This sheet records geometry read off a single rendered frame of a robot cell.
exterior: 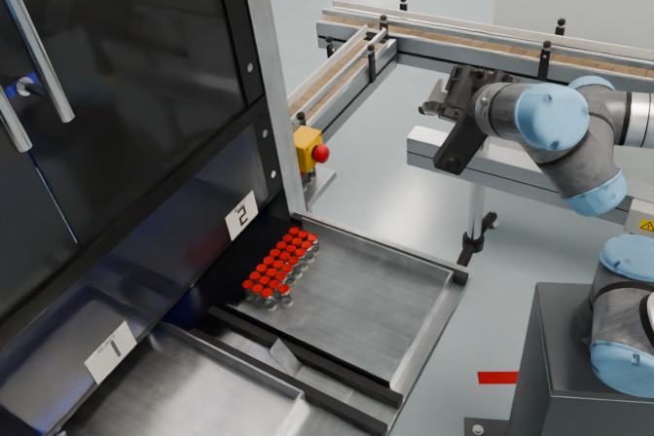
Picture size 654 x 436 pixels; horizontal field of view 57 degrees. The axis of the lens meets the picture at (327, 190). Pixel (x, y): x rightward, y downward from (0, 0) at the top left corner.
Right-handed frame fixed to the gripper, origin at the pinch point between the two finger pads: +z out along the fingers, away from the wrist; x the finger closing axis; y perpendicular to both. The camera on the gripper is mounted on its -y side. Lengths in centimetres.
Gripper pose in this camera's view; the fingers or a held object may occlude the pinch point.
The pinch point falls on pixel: (433, 113)
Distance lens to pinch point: 105.1
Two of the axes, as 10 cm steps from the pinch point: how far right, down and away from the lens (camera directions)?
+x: -9.1, -3.1, -2.9
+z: -2.3, -2.0, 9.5
